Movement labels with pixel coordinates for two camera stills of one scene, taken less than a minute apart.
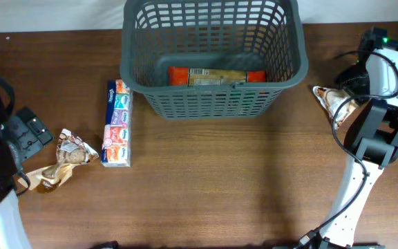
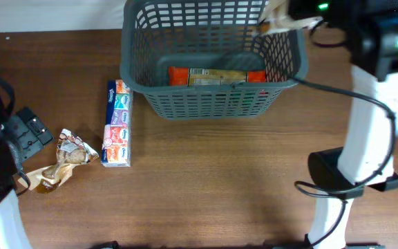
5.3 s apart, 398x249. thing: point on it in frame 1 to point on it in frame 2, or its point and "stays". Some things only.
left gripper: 27,127 stays
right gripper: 359,95 to 300,10
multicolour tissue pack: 117,149 stays
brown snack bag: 71,151 stays
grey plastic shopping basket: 246,35 stays
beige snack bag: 336,104 to 275,17
